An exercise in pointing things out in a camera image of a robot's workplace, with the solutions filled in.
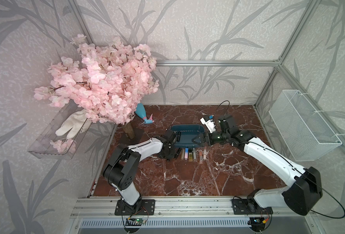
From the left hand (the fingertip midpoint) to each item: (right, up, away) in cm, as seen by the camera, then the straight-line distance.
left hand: (170, 155), depth 92 cm
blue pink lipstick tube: (+10, +1, -1) cm, 10 cm away
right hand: (+15, +14, -16) cm, 26 cm away
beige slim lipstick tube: (+8, +1, 0) cm, 8 cm away
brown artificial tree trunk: (-27, +17, -1) cm, 32 cm away
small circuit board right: (+45, -28, -21) cm, 57 cm away
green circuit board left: (-16, -27, -21) cm, 38 cm away
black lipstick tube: (+5, +11, +9) cm, 16 cm away
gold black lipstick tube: (+13, +1, -1) cm, 13 cm away
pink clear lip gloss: (+19, 0, -1) cm, 19 cm away
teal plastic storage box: (+12, +14, +13) cm, 22 cm away
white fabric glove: (-42, +23, -23) cm, 53 cm away
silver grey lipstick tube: (+15, +1, 0) cm, 15 cm away
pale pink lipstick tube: (+22, +1, 0) cm, 22 cm away
